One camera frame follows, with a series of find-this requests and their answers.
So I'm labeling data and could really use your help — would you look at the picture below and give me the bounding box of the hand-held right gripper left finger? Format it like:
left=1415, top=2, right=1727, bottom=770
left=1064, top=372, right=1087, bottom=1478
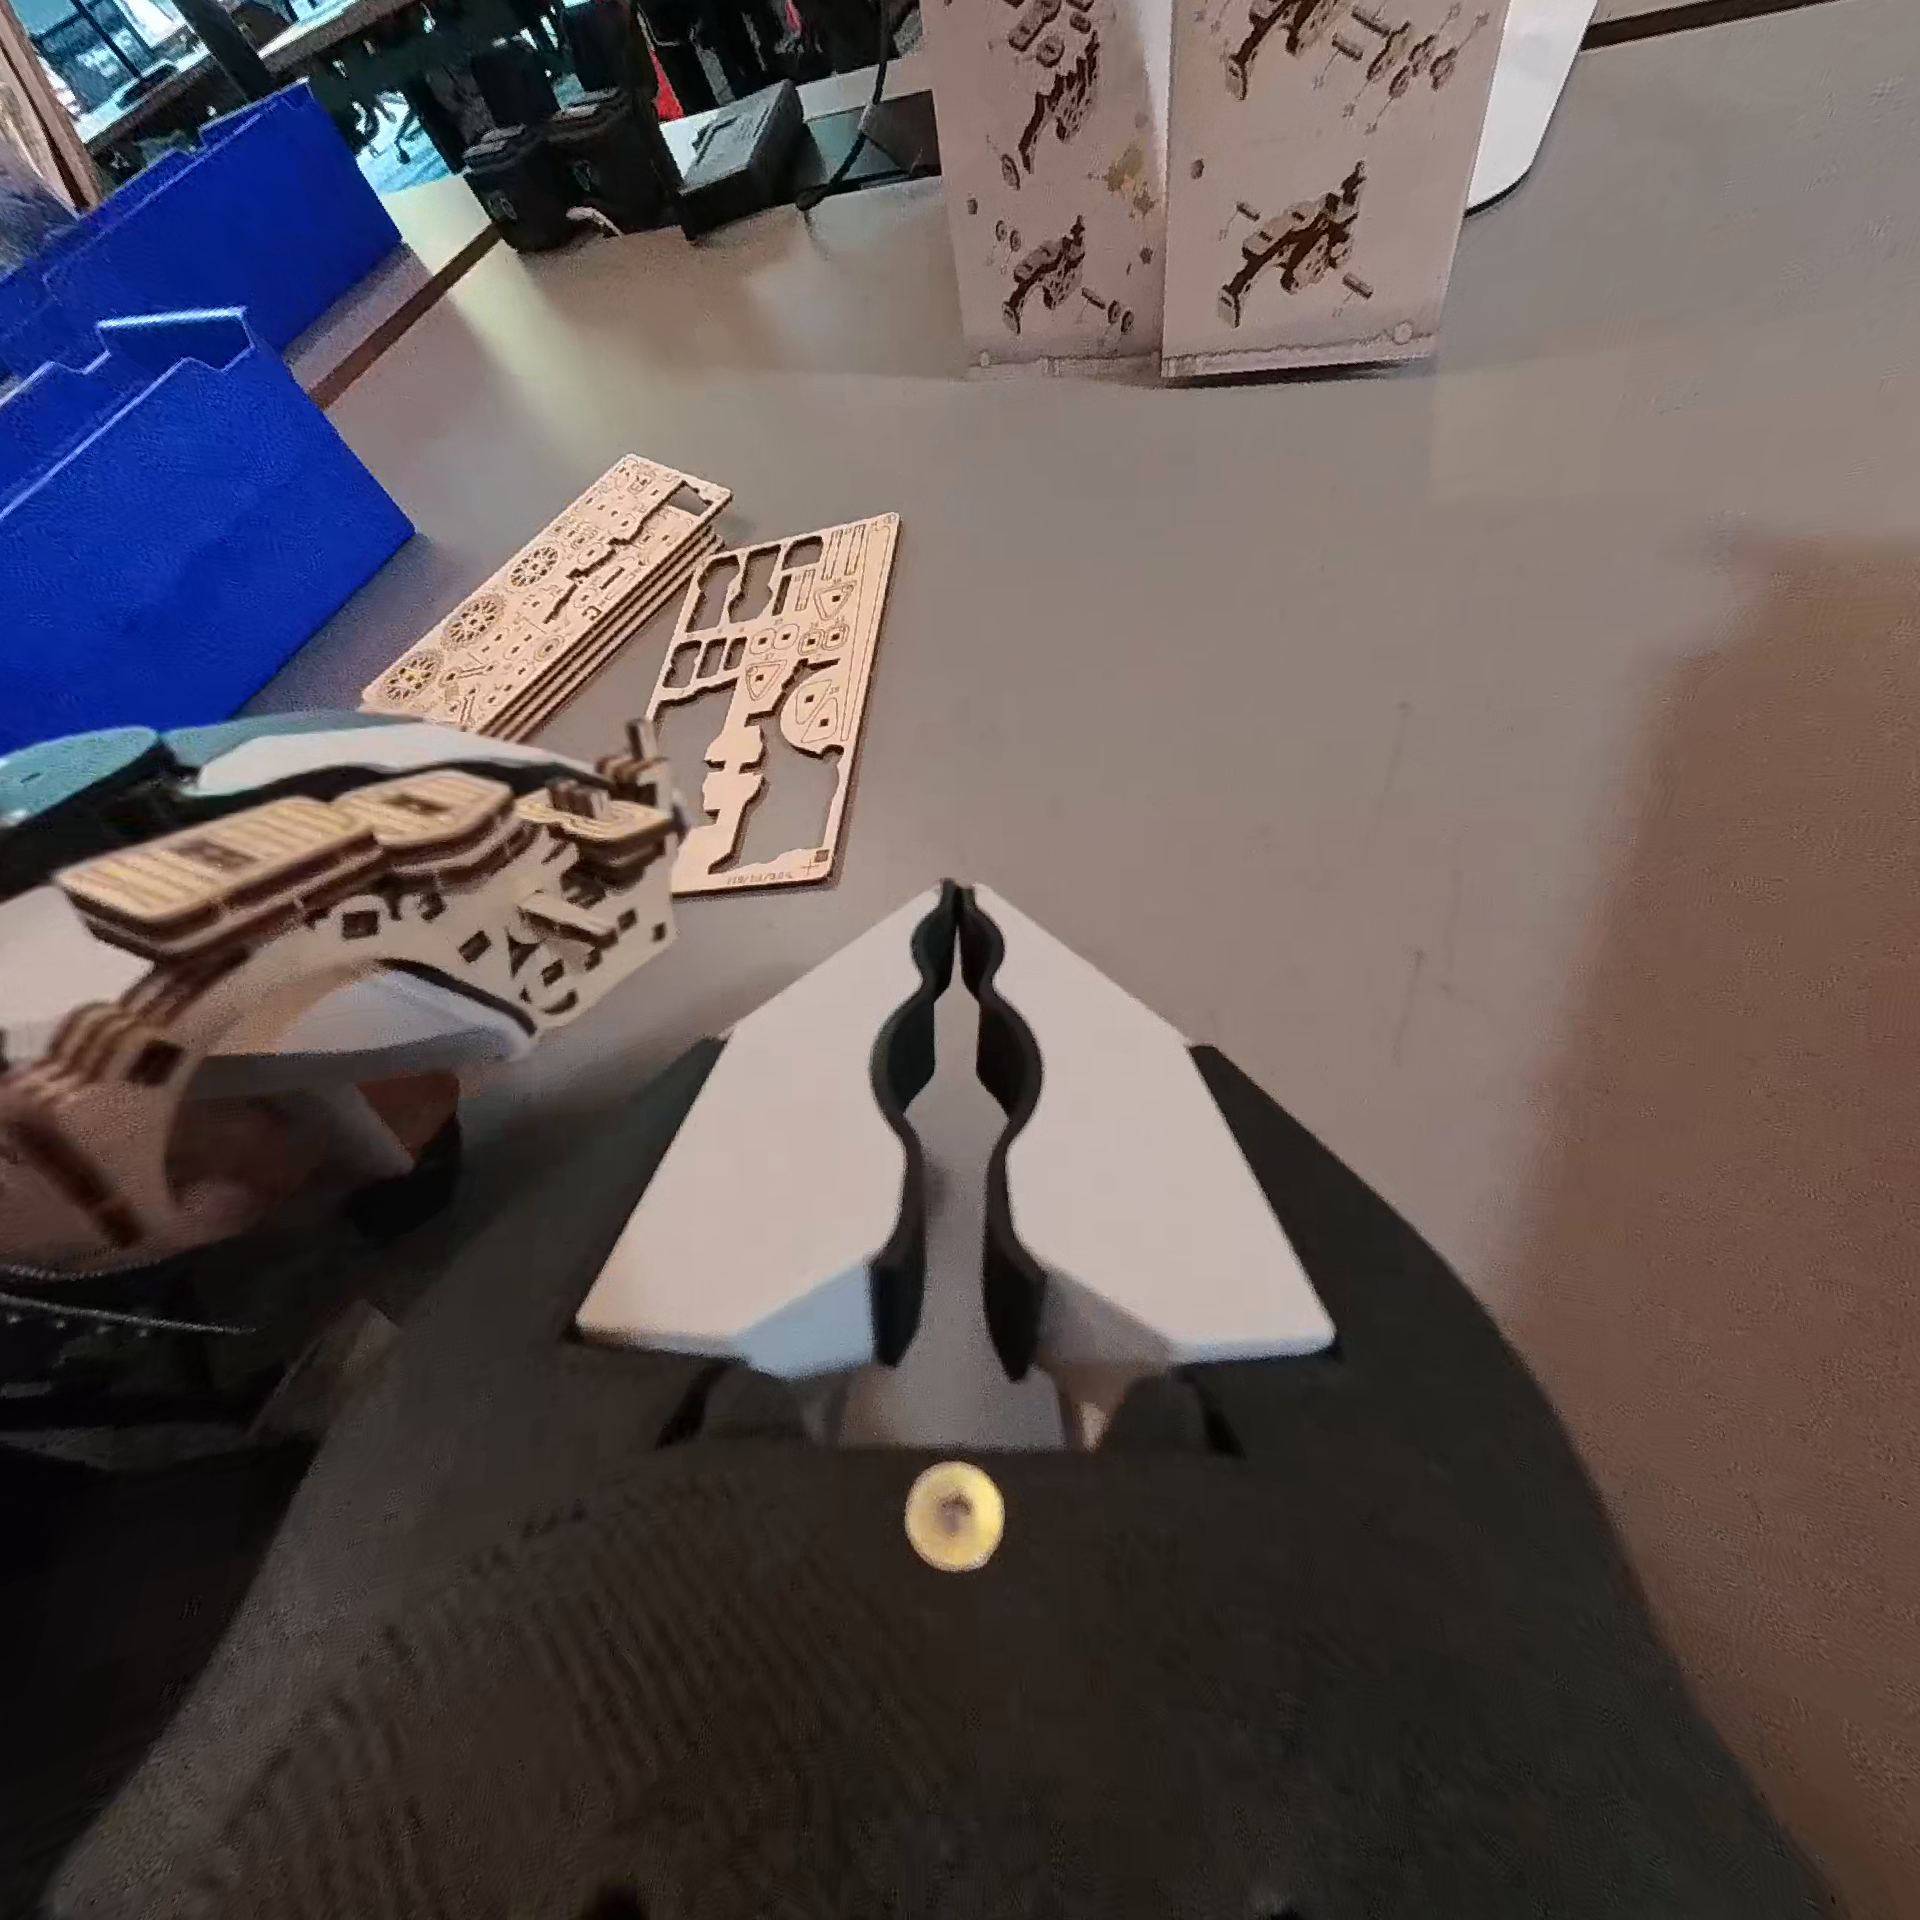
left=574, top=882, right=965, bottom=1378

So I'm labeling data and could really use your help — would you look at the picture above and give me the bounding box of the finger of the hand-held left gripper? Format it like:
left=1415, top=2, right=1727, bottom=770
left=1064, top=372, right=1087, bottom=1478
left=157, top=713, right=593, bottom=800
left=0, top=895, right=537, bottom=1100

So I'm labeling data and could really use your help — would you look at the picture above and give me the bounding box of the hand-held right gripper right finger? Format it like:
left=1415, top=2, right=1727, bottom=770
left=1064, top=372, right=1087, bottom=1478
left=965, top=882, right=1340, bottom=1384

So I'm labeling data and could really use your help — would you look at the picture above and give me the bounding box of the wooden model assembly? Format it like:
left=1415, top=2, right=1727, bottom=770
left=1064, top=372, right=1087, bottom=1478
left=0, top=722, right=687, bottom=1277

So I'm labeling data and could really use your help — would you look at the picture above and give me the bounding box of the grey desk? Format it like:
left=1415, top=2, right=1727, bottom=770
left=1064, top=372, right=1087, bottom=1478
left=224, top=22, right=1920, bottom=1895

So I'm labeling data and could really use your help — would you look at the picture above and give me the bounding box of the person's left hand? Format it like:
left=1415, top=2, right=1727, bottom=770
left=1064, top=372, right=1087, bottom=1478
left=170, top=1084, right=368, bottom=1249

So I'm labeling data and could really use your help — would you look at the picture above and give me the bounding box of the stack of wooden part sheets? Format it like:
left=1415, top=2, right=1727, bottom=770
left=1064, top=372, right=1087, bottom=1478
left=359, top=455, right=733, bottom=740

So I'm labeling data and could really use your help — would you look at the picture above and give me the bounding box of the punched-out wooden part sheet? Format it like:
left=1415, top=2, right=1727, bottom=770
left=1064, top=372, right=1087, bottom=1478
left=647, top=512, right=903, bottom=898

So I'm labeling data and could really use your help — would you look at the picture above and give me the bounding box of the black charger box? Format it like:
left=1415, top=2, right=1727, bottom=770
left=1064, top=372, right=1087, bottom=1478
left=546, top=82, right=686, bottom=239
left=456, top=128, right=585, bottom=253

